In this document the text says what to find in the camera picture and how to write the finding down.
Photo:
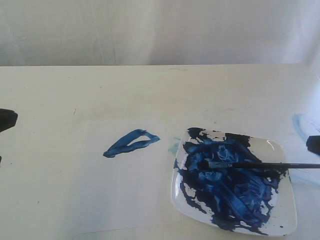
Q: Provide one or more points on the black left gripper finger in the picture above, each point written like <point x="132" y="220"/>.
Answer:
<point x="8" y="119"/>

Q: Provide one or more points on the white paper sheet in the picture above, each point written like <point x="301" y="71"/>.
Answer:
<point x="129" y="190"/>

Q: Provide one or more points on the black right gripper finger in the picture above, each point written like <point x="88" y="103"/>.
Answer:
<point x="313" y="144"/>

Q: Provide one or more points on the white square plate blue paint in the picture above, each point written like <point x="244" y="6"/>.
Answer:
<point x="248" y="201"/>

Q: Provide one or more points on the black paintbrush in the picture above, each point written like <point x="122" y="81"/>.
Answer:
<point x="206" y="165"/>

